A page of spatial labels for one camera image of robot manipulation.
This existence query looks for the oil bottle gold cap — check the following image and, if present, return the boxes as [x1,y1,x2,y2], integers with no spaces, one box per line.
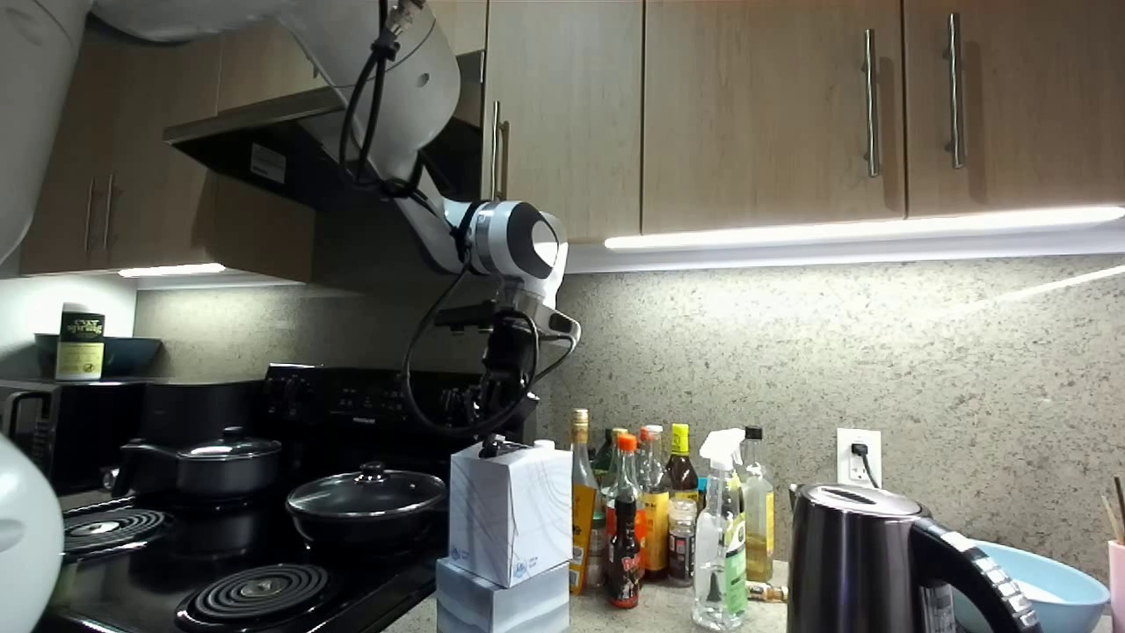
[570,407,596,593]

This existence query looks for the black pot with lid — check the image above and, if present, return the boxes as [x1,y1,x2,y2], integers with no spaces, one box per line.
[118,432,280,501]

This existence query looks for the black frying pan with lid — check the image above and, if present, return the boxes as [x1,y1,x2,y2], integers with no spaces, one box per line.
[284,461,447,547]

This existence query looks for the green label jar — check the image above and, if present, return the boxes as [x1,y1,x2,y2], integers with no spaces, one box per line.
[57,301,106,380]

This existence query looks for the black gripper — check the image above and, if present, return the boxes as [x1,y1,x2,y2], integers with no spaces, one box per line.
[436,301,538,440]

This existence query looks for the black range hood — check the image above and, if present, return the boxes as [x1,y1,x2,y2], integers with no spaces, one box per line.
[163,45,487,284]

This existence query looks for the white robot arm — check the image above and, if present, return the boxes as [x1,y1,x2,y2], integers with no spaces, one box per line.
[0,0,570,437]

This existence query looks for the yellow cap sauce bottle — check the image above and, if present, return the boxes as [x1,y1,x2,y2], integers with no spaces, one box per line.
[664,423,698,583]

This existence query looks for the light blue bowl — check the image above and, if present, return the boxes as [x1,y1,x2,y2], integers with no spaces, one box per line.
[982,540,1109,633]

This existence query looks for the white wall outlet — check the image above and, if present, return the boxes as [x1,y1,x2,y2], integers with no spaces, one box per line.
[838,426,881,487]

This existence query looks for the black electric stove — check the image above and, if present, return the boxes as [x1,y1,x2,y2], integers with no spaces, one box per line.
[0,359,484,633]

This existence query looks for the black electric kettle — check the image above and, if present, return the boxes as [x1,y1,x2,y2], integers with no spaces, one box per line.
[787,484,1041,633]

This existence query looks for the dark sauce bottle orange cap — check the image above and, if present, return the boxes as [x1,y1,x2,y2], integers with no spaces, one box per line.
[606,432,643,607]

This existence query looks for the clear spray bottle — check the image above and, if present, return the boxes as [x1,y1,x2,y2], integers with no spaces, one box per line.
[693,427,745,633]

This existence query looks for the wooden upper cabinets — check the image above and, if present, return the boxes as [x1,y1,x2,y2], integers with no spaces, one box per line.
[14,0,1125,277]

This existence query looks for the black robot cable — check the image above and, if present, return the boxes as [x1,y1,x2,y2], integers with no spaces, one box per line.
[336,0,583,441]

